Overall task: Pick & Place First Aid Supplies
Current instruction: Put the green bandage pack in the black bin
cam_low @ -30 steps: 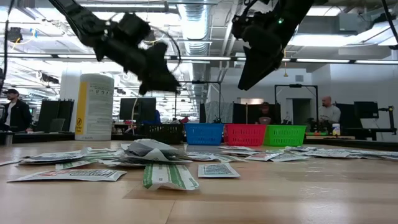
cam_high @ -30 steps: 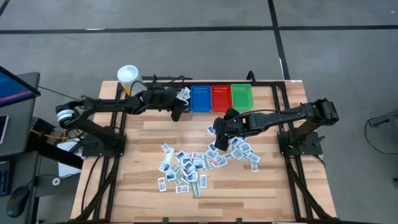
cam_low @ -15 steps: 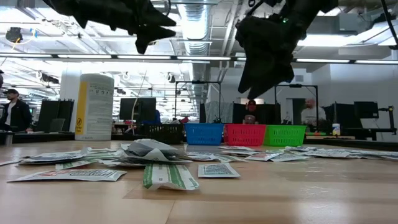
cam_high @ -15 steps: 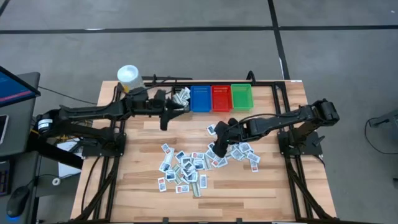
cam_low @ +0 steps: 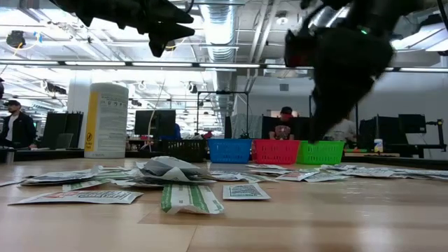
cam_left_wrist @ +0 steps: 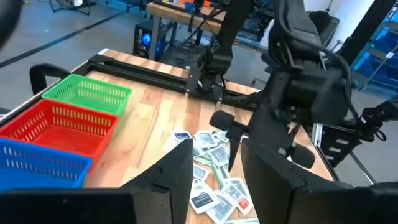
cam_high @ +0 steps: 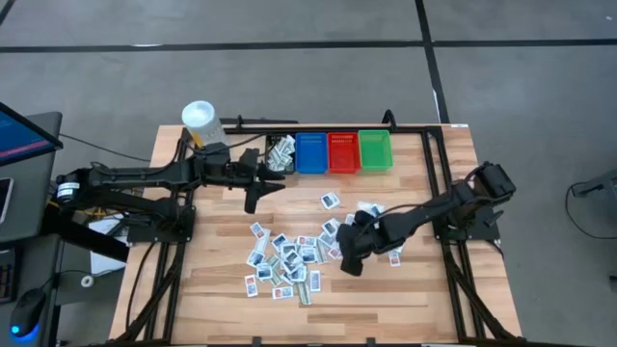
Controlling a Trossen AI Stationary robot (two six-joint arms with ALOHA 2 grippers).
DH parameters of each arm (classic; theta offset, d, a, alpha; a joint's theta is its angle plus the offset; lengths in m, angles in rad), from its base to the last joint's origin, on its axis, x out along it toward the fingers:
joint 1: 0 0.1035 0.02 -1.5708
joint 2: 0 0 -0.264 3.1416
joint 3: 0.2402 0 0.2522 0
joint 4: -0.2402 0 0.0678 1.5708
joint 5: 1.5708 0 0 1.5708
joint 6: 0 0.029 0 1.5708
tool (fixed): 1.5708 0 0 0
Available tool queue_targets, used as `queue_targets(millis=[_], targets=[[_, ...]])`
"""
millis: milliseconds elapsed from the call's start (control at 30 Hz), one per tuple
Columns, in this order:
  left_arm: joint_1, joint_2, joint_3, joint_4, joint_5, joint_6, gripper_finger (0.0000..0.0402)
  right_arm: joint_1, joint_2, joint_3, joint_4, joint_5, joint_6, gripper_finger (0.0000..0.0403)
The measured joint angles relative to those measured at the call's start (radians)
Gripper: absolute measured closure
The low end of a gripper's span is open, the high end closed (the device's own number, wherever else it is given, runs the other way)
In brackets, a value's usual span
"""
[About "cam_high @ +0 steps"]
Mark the green slotted plastic basket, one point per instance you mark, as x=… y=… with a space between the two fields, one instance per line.
x=375 y=150

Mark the black slotted plastic basket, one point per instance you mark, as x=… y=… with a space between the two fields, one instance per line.
x=266 y=166

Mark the black diagonal support beam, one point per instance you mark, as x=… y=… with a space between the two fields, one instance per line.
x=91 y=241

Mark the smartphone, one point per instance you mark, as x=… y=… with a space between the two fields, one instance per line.
x=4 y=198

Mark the black keyboard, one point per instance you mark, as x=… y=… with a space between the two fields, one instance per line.
x=6 y=282

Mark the laptop with blue screen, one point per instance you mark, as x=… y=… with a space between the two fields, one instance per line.
x=29 y=193

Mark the blue slotted plastic basket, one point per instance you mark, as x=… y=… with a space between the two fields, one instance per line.
x=311 y=153

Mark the black computer mouse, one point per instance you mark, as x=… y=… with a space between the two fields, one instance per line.
x=28 y=311

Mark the white paper sheet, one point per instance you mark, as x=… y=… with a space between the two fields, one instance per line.
x=103 y=250

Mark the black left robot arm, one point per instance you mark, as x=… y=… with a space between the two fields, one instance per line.
x=144 y=176

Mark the monitor with blue screen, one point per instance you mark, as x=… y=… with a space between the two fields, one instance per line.
x=19 y=135

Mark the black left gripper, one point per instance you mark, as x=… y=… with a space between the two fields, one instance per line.
x=253 y=202

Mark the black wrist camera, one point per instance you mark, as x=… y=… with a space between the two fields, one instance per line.
x=249 y=158
x=377 y=237

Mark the long plain white packet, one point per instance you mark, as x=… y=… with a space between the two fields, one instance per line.
x=262 y=245
x=365 y=206

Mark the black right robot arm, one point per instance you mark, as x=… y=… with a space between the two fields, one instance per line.
x=434 y=209

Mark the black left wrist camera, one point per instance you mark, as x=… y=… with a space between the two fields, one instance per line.
x=249 y=158

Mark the white wipes canister yellow label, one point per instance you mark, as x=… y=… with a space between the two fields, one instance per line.
x=202 y=120

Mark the black frame clamp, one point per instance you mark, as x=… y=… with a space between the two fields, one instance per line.
x=388 y=118

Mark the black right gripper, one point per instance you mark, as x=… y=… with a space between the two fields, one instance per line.
x=356 y=265

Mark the grey stand foot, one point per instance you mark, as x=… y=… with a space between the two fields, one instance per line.
x=598 y=183

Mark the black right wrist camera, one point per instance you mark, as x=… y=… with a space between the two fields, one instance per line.
x=377 y=237

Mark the red slotted plastic basket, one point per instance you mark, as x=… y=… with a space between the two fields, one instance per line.
x=343 y=152

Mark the white tape roll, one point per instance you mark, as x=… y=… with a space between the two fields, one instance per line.
x=87 y=281

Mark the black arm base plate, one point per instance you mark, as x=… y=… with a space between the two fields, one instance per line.
x=144 y=235
x=482 y=233

